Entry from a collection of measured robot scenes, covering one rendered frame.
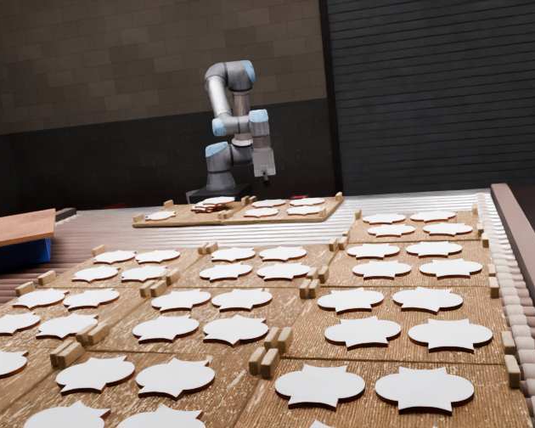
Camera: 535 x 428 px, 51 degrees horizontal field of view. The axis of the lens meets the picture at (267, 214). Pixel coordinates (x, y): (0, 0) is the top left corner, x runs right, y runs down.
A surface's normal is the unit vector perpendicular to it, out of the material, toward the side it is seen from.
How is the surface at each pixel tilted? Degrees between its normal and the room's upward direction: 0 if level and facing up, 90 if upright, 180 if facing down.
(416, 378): 0
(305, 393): 0
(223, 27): 90
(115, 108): 90
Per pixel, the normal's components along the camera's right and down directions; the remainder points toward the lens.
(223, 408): -0.11, -0.97
